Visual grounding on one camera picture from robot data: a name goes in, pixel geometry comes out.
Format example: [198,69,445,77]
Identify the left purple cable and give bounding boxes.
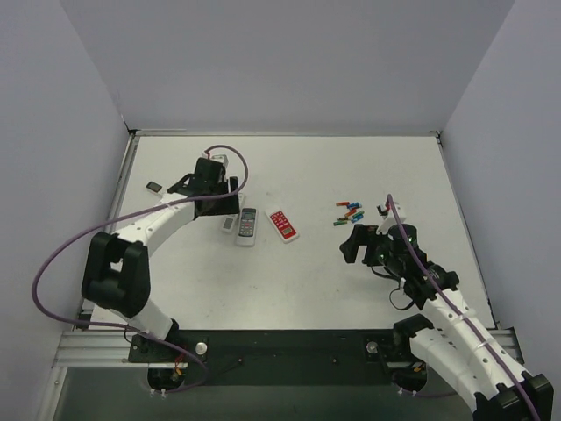
[31,145,251,394]

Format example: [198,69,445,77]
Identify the grey white remote control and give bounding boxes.
[236,208,258,247]

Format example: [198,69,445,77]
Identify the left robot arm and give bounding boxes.
[82,154,239,361]

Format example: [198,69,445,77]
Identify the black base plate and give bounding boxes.
[128,329,428,389]

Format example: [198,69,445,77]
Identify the white remote black tip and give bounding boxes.
[146,182,162,194]

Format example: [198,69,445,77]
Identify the slim white remote control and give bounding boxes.
[220,193,245,233]

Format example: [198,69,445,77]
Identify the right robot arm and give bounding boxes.
[339,224,554,420]

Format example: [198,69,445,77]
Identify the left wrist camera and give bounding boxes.
[202,151,229,168]

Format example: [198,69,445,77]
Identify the aluminium frame rail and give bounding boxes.
[52,326,525,369]

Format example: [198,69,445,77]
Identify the red white remote control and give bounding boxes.
[265,208,300,244]

